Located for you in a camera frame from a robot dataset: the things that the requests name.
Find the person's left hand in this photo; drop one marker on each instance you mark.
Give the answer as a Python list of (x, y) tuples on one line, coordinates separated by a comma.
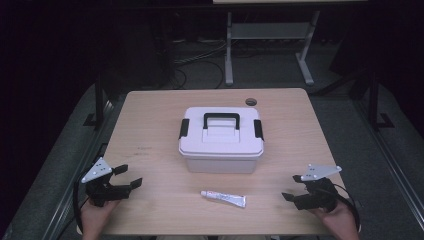
[(95, 216)]

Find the white and silver tube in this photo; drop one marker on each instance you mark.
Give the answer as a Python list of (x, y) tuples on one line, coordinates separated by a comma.
[(225, 198)]

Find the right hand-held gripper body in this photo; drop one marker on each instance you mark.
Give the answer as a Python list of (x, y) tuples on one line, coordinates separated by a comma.
[(318, 193)]

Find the white plastic storage box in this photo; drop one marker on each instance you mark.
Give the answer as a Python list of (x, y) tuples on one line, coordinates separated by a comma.
[(220, 165)]

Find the black metal post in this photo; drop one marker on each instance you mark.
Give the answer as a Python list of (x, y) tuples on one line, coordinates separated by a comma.
[(99, 100), (374, 100)]

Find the person's right hand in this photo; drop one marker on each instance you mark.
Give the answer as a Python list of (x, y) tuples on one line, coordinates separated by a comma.
[(336, 221)]

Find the aluminium floor rail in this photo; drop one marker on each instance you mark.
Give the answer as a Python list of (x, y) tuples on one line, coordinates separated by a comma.
[(76, 173), (393, 166)]

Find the light desk with grey legs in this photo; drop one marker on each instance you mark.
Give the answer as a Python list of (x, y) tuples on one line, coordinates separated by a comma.
[(266, 30)]

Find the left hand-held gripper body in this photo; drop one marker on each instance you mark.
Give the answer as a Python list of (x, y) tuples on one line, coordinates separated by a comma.
[(100, 191)]

